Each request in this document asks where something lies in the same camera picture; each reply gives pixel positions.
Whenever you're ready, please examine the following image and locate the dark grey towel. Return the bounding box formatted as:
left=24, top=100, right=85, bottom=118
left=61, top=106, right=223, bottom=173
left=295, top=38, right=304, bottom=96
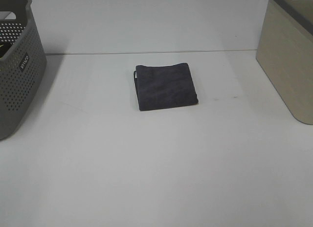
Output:
left=134, top=63, right=199, bottom=111

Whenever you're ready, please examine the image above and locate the beige plastic bin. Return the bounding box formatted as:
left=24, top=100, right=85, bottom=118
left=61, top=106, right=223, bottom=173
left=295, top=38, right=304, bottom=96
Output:
left=256, top=0, right=313, bottom=125

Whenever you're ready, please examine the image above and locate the grey perforated plastic basket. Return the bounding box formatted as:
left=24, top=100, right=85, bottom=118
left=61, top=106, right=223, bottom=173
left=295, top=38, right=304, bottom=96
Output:
left=0, top=0, right=47, bottom=139

